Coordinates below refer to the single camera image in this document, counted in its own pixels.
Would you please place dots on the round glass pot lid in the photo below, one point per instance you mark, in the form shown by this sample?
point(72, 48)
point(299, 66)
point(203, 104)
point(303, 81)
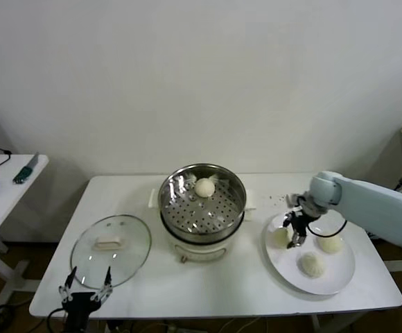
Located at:
point(131, 243)

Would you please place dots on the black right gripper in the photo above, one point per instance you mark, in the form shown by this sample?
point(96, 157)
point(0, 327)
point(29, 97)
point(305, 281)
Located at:
point(305, 213)

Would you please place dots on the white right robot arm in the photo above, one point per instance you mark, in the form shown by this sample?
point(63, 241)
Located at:
point(377, 204)

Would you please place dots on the white steamed baozi bun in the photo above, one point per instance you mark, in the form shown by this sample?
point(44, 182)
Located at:
point(279, 238)
point(312, 265)
point(331, 244)
point(205, 187)

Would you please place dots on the white side table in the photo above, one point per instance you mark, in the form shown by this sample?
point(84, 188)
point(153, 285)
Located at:
point(10, 201)

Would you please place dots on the white round plate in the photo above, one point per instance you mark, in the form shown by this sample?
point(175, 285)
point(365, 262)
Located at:
point(287, 274)

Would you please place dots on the perforated steel steamer basket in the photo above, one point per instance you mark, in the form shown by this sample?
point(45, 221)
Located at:
point(176, 185)

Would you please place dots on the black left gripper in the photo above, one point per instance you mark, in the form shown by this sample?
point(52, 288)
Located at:
point(79, 305)

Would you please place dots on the white electric cooking pot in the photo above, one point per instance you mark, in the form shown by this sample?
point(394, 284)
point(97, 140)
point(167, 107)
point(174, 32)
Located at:
point(201, 251)

